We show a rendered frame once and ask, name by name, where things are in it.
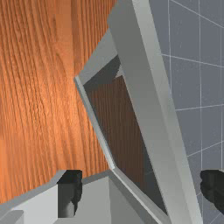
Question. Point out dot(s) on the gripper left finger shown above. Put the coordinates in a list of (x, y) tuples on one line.
[(35, 201)]

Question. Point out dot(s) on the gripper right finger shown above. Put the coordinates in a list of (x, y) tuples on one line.
[(214, 186)]

